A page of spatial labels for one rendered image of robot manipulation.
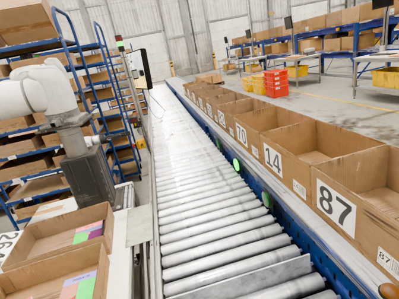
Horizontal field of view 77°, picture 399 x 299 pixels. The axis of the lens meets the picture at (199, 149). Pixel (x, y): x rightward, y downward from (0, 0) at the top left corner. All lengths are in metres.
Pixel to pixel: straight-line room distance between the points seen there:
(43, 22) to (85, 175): 1.41
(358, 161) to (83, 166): 1.20
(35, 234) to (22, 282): 0.31
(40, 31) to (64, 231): 1.61
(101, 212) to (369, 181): 1.17
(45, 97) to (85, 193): 0.51
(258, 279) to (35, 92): 1.17
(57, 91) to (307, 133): 1.19
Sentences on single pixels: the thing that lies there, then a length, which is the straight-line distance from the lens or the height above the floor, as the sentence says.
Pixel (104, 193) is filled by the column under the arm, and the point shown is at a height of 0.85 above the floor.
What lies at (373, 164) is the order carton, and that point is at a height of 0.99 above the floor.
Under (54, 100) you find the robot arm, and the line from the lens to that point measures 1.34.
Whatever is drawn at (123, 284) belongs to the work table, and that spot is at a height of 0.75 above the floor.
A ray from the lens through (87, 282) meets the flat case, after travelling 1.09.
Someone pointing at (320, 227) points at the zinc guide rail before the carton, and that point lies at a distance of 0.88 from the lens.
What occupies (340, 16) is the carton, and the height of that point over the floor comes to 1.59.
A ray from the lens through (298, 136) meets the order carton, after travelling 1.31.
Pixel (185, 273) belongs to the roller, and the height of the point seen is 0.74.
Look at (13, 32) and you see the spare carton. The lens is 2.54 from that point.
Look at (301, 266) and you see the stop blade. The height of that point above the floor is 0.77.
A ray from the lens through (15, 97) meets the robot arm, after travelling 1.37.
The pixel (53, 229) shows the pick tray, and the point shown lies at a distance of 1.47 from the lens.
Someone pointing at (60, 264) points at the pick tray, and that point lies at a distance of 1.17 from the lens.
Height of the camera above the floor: 1.45
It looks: 21 degrees down
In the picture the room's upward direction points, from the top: 12 degrees counter-clockwise
